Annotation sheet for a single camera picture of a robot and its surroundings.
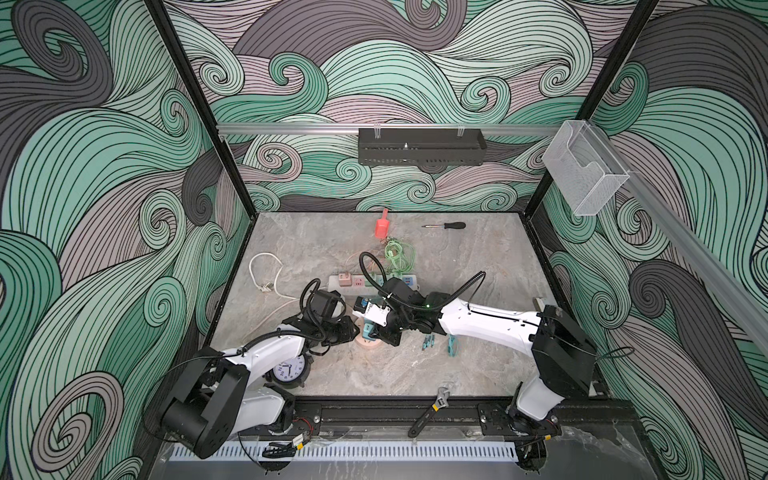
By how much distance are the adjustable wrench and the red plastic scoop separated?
570mm

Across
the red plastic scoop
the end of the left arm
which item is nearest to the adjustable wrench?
the end of the left arm

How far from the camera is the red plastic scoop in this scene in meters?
1.16

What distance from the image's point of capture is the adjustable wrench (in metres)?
0.73

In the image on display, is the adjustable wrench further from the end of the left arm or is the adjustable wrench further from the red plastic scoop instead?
the red plastic scoop
